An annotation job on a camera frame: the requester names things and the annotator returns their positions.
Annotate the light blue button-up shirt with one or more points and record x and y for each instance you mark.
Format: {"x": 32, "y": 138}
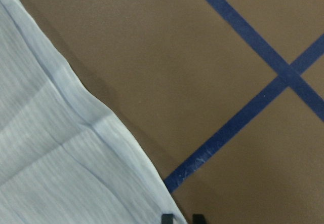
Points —
{"x": 65, "y": 156}

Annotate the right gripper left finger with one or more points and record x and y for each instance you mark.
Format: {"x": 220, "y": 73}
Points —
{"x": 167, "y": 218}

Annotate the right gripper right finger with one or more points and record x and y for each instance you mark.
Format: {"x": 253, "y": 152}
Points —
{"x": 198, "y": 219}

